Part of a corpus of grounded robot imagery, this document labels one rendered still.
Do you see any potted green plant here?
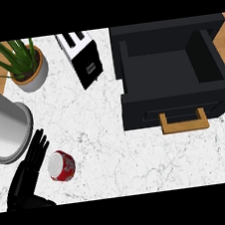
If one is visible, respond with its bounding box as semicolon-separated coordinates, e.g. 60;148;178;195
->
0;35;52;98

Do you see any black cabinet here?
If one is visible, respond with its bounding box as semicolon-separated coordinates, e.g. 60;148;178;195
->
109;11;225;82

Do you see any red can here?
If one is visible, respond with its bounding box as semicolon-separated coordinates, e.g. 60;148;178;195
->
45;148;79;185

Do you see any black drawer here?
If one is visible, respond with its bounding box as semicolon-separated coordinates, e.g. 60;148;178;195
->
112;26;225;133

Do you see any black and white toaster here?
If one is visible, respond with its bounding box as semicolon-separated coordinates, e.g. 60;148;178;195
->
54;28;107;94

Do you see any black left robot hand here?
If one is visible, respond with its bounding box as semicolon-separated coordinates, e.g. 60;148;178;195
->
0;127;60;213

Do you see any pale grey cylinder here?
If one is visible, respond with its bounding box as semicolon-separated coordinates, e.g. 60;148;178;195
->
0;73;40;166

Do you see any wooden drawer handle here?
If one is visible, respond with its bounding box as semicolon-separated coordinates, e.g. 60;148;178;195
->
158;106;211;136

